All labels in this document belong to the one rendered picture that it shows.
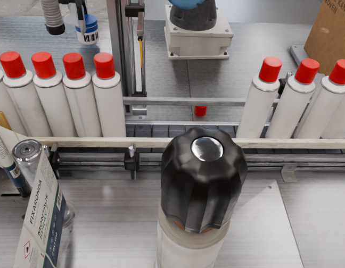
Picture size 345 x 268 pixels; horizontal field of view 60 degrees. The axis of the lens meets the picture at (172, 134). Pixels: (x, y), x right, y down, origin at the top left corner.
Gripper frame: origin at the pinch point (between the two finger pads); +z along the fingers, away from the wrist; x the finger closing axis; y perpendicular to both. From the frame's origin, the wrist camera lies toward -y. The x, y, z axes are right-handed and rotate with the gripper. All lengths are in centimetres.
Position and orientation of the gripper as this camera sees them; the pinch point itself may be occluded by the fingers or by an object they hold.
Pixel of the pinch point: (85, 25)
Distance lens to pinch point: 105.2
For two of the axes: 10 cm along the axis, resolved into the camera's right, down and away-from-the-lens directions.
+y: -9.9, 0.4, -1.0
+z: -0.5, 6.8, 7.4
